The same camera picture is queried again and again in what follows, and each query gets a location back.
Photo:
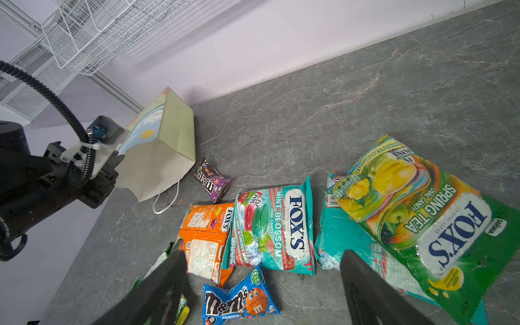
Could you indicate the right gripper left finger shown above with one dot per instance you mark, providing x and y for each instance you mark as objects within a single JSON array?
[{"x": 152, "y": 292}]

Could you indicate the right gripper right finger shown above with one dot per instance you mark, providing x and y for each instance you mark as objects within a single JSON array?
[{"x": 370, "y": 299}]

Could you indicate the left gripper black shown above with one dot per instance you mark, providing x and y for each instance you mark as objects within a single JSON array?
[{"x": 93, "y": 194}]

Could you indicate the green snack bag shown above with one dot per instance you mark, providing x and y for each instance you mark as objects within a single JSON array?
[{"x": 162, "y": 276}]

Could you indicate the illustrated paper gift bag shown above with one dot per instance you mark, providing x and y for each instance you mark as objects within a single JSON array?
[{"x": 160, "y": 148}]

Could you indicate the blue M&M's packet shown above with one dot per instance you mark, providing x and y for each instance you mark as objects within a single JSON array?
[{"x": 250, "y": 298}]

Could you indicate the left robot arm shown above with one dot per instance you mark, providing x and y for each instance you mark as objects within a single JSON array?
[{"x": 34, "y": 188}]

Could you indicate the teal Fox's candy bag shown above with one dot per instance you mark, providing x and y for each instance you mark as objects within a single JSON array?
[{"x": 338, "y": 233}]

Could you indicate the orange Fox's candy bag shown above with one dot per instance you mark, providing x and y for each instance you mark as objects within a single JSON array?
[{"x": 203, "y": 236}]

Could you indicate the Fox's mint blossom candy bag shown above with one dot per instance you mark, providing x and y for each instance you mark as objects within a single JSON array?
[{"x": 273, "y": 228}]

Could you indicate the purple M&M's packet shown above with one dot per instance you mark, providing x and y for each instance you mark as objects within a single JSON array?
[{"x": 213, "y": 182}]

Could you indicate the white mesh box basket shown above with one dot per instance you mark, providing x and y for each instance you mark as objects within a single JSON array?
[{"x": 19, "y": 102}]

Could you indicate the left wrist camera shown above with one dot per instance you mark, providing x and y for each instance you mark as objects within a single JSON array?
[{"x": 108, "y": 134}]

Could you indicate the long white wire basket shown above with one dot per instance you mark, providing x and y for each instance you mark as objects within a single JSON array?
[{"x": 92, "y": 32}]

